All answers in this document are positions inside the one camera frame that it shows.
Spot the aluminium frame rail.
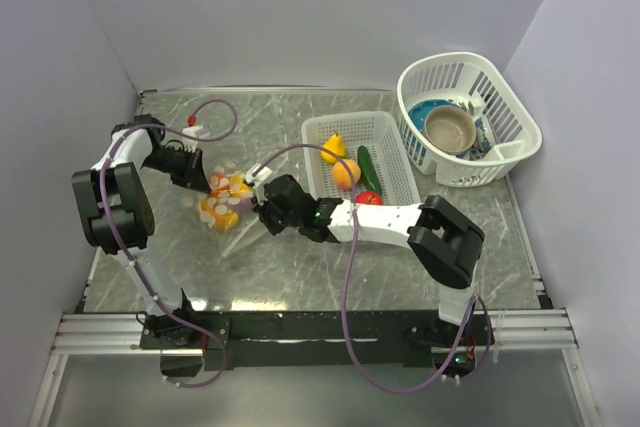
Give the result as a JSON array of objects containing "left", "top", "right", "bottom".
[{"left": 51, "top": 309, "right": 578, "bottom": 355}]

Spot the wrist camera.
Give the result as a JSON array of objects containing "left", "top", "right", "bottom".
[
  {"left": 182, "top": 115, "right": 211, "bottom": 151},
  {"left": 244, "top": 164, "right": 273, "bottom": 190}
]

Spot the flat white perforated basket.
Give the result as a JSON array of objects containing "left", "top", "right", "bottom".
[{"left": 301, "top": 111, "right": 420, "bottom": 205}]

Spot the purple fake eggplant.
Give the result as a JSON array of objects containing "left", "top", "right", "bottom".
[{"left": 234, "top": 197, "right": 254, "bottom": 212}]

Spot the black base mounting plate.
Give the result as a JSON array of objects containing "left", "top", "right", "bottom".
[{"left": 136, "top": 310, "right": 495, "bottom": 377}]

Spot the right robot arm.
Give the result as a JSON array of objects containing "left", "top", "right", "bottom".
[{"left": 246, "top": 168, "right": 485, "bottom": 346}]

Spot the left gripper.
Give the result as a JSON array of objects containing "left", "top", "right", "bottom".
[{"left": 142, "top": 146, "right": 211, "bottom": 194}]

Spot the polka dot zip bag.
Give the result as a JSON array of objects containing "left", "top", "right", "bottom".
[{"left": 181, "top": 160, "right": 267, "bottom": 258}]

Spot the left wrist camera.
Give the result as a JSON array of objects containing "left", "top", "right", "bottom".
[{"left": 182, "top": 115, "right": 211, "bottom": 151}]

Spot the white oval dish basket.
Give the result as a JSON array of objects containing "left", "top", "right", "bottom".
[{"left": 396, "top": 52, "right": 542, "bottom": 187}]

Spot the blue plate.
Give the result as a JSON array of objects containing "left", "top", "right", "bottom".
[{"left": 409, "top": 99, "right": 451, "bottom": 137}]

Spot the red fake apple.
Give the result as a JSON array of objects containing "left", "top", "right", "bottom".
[{"left": 356, "top": 190, "right": 384, "bottom": 205}]

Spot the yellow fake lemon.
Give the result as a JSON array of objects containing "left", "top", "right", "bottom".
[{"left": 229, "top": 173, "right": 253, "bottom": 199}]

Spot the yellow fake pear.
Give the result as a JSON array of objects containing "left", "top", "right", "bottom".
[{"left": 321, "top": 132, "right": 347, "bottom": 164}]

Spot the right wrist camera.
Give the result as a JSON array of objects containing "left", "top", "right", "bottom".
[{"left": 244, "top": 164, "right": 273, "bottom": 190}]

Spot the green fake vegetable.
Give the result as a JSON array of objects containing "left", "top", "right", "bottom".
[{"left": 357, "top": 145, "right": 382, "bottom": 195}]

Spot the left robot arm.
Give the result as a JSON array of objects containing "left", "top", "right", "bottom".
[{"left": 72, "top": 115, "right": 211, "bottom": 349}]

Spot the orange fake peach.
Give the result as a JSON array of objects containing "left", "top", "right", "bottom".
[{"left": 332, "top": 159, "right": 361, "bottom": 191}]

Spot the beige bowl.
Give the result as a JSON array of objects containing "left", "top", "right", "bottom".
[{"left": 425, "top": 105, "right": 477, "bottom": 158}]

